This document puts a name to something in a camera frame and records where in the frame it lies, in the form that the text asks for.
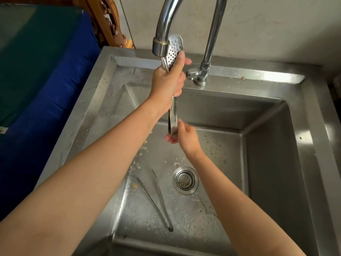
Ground green cloth cover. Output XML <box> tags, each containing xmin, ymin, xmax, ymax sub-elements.
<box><xmin>0</xmin><ymin>4</ymin><xmax>83</xmax><ymax>129</ymax></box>

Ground perforated steel skimmer spoon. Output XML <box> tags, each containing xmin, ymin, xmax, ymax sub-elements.
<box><xmin>161</xmin><ymin>34</ymin><xmax>184</xmax><ymax>137</ymax></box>

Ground person's right hand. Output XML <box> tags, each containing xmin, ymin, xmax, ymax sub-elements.
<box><xmin>165</xmin><ymin>119</ymin><xmax>204</xmax><ymax>160</ymax></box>

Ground stainless steel sink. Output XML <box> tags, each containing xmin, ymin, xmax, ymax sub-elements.
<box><xmin>35</xmin><ymin>46</ymin><xmax>341</xmax><ymax>256</ymax></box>

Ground carved wooden furniture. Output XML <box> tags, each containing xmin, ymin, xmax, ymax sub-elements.
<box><xmin>0</xmin><ymin>0</ymin><xmax>135</xmax><ymax>49</ymax></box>

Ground person's left forearm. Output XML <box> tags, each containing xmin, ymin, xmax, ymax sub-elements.
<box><xmin>0</xmin><ymin>97</ymin><xmax>163</xmax><ymax>256</ymax></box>

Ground person's right forearm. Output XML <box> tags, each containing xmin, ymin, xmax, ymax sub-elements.
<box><xmin>184</xmin><ymin>152</ymin><xmax>299</xmax><ymax>256</ymax></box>

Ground chrome gooseneck faucet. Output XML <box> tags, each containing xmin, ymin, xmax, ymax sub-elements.
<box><xmin>152</xmin><ymin>0</ymin><xmax>228</xmax><ymax>87</ymax></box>

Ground steel kitchen tongs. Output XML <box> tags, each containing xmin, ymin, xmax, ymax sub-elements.
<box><xmin>136</xmin><ymin>169</ymin><xmax>174</xmax><ymax>233</ymax></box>

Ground person's left hand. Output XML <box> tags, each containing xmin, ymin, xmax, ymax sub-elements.
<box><xmin>148</xmin><ymin>50</ymin><xmax>193</xmax><ymax>119</ymax></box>

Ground round steel drain strainer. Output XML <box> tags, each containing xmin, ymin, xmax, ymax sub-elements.
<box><xmin>172</xmin><ymin>166</ymin><xmax>200</xmax><ymax>195</ymax></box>

